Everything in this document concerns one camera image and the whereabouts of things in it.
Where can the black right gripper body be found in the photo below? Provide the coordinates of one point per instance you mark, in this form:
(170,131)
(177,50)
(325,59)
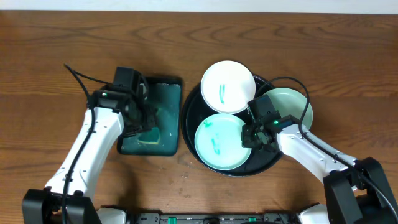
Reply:
(250,137)

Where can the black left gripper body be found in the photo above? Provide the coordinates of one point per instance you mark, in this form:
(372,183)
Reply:
(144,121)

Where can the green and yellow sponge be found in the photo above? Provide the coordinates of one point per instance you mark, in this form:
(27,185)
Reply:
(150,137)

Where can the pale green plate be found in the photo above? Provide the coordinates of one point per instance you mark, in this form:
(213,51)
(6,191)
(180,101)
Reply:
(287,102)
(218,142)

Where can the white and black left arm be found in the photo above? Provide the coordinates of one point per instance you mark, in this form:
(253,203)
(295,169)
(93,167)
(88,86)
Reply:
(68,196)

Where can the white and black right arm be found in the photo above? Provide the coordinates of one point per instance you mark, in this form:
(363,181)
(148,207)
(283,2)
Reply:
(356,191)

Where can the rectangular black soapy water tray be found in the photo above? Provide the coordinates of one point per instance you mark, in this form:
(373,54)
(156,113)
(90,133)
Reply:
(165,93)

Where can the round black tray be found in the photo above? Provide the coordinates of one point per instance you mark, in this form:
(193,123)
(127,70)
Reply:
(194,111)

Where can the white plate, green smear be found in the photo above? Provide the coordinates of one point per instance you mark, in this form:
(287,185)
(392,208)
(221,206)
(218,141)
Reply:
(227,87)

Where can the black base rail, green buttons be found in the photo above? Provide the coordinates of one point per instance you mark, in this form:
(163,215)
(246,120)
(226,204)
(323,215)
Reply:
(156,218)

